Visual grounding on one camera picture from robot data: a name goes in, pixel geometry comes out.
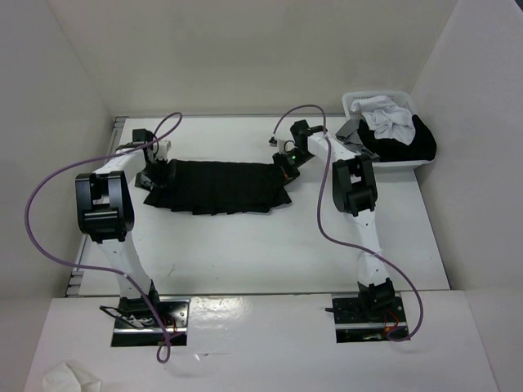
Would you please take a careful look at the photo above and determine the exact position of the crumpled white tissue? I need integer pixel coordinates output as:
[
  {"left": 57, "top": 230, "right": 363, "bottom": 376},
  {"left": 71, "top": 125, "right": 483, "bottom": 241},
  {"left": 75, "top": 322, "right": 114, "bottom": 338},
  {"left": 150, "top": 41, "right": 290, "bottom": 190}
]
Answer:
[{"left": 42, "top": 363, "right": 102, "bottom": 392}]

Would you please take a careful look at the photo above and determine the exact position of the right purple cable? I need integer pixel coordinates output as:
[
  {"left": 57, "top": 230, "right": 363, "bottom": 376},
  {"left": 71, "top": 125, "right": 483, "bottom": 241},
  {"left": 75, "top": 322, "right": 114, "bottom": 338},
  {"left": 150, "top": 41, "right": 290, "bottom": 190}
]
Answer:
[{"left": 270, "top": 105, "right": 425, "bottom": 342}]

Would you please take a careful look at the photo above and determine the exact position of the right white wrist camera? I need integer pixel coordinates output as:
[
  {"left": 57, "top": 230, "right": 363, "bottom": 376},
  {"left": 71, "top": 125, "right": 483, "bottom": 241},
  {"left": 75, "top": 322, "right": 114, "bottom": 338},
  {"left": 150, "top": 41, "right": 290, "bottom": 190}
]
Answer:
[{"left": 269, "top": 136, "right": 290, "bottom": 155}]

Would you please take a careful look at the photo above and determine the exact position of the black garment in basket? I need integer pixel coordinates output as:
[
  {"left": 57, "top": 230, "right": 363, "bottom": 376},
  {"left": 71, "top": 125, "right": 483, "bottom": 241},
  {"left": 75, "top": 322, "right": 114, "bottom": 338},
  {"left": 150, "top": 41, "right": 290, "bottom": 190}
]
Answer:
[{"left": 355, "top": 114, "right": 438, "bottom": 163}]

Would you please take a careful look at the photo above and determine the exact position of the white garment in basket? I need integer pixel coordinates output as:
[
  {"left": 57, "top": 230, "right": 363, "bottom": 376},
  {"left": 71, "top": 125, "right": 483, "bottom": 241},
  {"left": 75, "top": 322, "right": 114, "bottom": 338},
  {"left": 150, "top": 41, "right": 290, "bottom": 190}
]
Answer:
[{"left": 351, "top": 96, "right": 416, "bottom": 145}]

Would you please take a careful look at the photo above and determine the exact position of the grey garment in basket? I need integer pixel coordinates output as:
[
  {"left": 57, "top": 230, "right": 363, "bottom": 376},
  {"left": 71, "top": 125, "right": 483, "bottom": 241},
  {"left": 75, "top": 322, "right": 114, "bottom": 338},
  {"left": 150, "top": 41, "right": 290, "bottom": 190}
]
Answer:
[{"left": 335, "top": 119, "right": 379, "bottom": 163}]

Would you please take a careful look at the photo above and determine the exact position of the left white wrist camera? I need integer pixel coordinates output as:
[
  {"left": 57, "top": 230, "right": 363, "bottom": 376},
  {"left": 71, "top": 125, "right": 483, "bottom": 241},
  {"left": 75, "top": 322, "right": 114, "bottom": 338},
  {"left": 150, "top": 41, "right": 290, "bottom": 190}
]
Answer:
[{"left": 149, "top": 140, "right": 172, "bottom": 161}]

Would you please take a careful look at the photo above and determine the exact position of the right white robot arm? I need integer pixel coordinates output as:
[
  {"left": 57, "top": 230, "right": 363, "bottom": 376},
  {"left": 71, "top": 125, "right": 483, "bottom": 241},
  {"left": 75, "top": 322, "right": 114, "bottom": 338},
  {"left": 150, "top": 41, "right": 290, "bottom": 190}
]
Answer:
[{"left": 273, "top": 120, "right": 396, "bottom": 321}]

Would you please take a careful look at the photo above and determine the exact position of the black pleated skirt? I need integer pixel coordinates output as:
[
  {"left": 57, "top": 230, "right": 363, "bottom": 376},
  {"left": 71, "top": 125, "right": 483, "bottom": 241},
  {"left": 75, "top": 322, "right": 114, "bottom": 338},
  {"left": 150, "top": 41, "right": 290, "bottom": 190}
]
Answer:
[{"left": 144, "top": 159, "right": 292, "bottom": 215}]

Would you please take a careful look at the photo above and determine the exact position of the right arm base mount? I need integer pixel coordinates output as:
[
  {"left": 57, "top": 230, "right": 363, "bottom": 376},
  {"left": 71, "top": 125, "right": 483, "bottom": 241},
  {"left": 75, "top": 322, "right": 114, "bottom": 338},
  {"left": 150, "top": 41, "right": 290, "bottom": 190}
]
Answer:
[{"left": 325, "top": 296, "right": 409, "bottom": 343}]

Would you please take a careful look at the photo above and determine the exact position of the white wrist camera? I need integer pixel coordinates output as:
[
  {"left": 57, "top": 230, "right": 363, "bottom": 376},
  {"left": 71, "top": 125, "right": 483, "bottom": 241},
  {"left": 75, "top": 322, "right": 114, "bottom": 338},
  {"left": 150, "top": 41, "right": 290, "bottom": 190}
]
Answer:
[
  {"left": 149, "top": 140, "right": 172, "bottom": 161},
  {"left": 269, "top": 136, "right": 290, "bottom": 155}
]

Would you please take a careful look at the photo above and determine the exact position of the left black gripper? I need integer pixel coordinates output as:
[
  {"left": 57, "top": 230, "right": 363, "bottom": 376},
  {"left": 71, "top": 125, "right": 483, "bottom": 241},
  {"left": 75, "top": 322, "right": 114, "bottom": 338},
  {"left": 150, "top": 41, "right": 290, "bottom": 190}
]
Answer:
[{"left": 135, "top": 156, "right": 177, "bottom": 193}]

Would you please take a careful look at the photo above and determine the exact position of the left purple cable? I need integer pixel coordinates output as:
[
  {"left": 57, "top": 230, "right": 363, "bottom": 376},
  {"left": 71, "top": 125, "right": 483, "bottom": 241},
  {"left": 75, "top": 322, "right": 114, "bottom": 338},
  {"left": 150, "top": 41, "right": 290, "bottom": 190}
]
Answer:
[{"left": 25, "top": 111, "right": 184, "bottom": 363}]

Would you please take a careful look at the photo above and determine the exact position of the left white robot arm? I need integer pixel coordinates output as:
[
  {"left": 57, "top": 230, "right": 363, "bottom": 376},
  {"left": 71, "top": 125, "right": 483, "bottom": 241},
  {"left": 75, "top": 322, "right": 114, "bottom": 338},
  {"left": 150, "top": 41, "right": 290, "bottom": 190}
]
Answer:
[{"left": 75, "top": 129, "right": 171, "bottom": 327}]

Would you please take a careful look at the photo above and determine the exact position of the purple cable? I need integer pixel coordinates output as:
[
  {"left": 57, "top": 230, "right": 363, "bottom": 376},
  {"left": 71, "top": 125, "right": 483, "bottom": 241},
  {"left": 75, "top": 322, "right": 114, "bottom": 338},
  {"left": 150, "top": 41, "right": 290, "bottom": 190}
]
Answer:
[
  {"left": 270, "top": 105, "right": 425, "bottom": 342},
  {"left": 25, "top": 111, "right": 184, "bottom": 363}
]

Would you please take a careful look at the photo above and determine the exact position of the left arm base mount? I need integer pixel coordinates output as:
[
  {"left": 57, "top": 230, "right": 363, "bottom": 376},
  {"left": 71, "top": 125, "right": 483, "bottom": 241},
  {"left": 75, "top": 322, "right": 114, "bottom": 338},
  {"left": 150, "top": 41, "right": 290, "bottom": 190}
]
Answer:
[{"left": 99, "top": 296, "right": 190, "bottom": 347}]

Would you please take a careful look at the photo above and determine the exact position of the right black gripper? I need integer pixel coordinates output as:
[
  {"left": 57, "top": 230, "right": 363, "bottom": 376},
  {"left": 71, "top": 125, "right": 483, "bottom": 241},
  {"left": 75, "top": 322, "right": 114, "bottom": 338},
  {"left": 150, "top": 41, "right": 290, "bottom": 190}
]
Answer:
[{"left": 272, "top": 149, "right": 314, "bottom": 191}]

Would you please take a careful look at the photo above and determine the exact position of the white plastic laundry basket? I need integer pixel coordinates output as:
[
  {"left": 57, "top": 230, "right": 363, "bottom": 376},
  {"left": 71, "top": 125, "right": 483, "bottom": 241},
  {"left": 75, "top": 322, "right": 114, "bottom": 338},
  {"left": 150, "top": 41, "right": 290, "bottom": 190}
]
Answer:
[{"left": 342, "top": 90, "right": 431, "bottom": 172}]

